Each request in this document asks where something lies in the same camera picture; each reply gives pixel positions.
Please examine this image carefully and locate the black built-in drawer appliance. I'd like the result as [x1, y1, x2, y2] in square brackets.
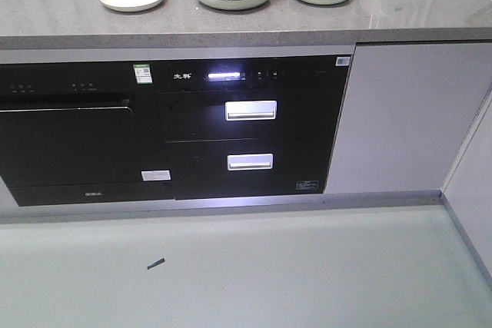
[151, 55, 351, 200]

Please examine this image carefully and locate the black floor tape strip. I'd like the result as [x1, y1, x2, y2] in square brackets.
[147, 258, 166, 270]

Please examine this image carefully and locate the grey cabinet door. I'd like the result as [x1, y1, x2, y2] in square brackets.
[326, 43, 491, 194]

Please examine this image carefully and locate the black built-in dishwasher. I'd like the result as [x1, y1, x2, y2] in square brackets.
[1, 61, 173, 207]

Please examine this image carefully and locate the silver lower drawer handle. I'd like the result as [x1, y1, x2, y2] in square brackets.
[227, 154, 274, 171]

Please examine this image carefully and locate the silver drawer handle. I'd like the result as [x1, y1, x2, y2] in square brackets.
[224, 101, 278, 121]
[227, 154, 274, 171]

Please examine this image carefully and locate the silver upper drawer handle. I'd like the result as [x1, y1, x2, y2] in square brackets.
[224, 101, 278, 121]

